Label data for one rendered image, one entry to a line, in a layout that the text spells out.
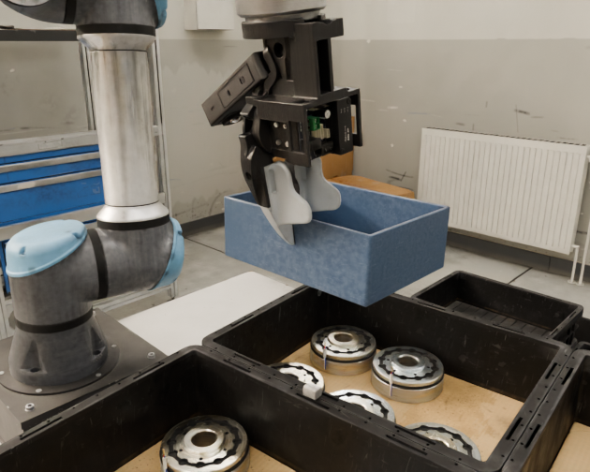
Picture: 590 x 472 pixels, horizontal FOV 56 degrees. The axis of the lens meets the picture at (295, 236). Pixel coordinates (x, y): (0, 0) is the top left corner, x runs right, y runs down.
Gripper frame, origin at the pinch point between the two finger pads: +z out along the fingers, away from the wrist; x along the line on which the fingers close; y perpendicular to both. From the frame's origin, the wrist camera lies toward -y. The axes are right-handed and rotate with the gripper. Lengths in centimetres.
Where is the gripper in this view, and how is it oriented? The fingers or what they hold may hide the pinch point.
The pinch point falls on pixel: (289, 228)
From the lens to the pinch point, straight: 56.8
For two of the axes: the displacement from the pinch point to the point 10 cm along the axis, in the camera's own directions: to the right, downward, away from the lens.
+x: 7.1, -3.5, 6.1
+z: 1.0, 9.1, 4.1
